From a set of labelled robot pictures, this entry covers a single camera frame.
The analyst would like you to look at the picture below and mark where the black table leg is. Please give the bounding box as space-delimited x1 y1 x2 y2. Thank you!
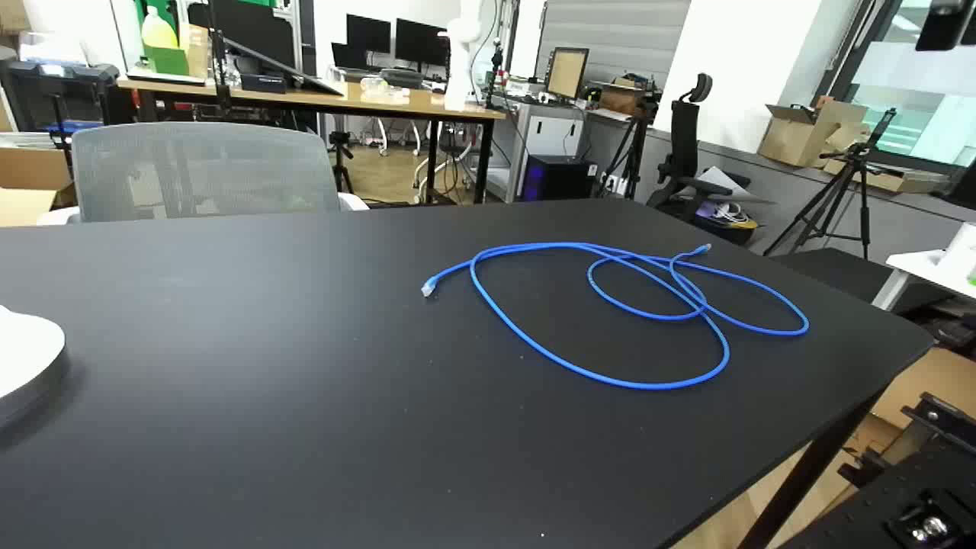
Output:
734 393 880 549

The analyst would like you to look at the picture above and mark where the thin black tripod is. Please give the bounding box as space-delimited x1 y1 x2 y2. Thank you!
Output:
599 102 652 200

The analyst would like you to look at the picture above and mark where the black metal equipment frame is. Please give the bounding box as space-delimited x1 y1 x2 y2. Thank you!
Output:
780 393 976 549

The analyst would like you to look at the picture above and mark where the white round base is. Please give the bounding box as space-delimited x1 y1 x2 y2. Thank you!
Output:
0 302 70 424

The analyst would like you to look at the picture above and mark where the large black monitor on arm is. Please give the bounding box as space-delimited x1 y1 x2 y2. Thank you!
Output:
185 0 307 95

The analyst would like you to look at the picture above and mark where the long wooden desk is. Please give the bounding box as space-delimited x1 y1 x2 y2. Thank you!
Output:
115 75 512 209

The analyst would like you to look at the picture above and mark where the white metal cabinet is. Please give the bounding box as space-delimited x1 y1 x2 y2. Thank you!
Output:
484 95 590 203

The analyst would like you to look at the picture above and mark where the blue ethernet cord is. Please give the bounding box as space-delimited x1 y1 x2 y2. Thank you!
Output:
417 239 814 393

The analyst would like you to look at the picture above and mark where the black computer tower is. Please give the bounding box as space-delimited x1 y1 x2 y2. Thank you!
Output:
519 152 593 203

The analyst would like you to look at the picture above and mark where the plain brown cardboard box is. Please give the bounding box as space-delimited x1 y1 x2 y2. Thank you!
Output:
0 148 78 229

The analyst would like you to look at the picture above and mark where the white column device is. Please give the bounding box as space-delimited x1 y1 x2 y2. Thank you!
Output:
442 12 481 110

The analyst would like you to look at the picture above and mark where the green and white poster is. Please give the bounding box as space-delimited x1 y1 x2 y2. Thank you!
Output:
107 0 196 84

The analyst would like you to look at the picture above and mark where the grey mesh office chair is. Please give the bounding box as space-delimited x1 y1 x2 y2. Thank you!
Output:
66 118 372 226

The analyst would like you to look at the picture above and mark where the black storage bin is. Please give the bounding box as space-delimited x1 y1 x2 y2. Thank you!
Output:
0 57 123 134

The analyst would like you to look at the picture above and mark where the small cardboard box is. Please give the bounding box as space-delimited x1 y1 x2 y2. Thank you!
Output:
590 79 652 118

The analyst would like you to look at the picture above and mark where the flat cardboard box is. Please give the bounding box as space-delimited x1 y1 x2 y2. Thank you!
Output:
821 156 910 195

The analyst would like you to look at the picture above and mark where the large black camera tripod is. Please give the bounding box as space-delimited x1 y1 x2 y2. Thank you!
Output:
762 103 902 261

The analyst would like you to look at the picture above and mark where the open cardboard box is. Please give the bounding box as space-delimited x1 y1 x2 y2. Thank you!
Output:
760 95 872 171

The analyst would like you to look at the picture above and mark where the small black tripod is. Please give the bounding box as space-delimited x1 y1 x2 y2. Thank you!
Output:
327 128 360 195

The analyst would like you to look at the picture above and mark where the wooden picture frame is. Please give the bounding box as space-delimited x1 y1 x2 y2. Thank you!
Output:
542 47 590 103

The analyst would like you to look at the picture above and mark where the black computer monitor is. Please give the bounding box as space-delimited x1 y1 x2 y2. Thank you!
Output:
343 12 395 57
393 14 451 73

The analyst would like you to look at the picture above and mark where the white side table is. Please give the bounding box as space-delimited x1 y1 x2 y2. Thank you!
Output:
868 222 976 315

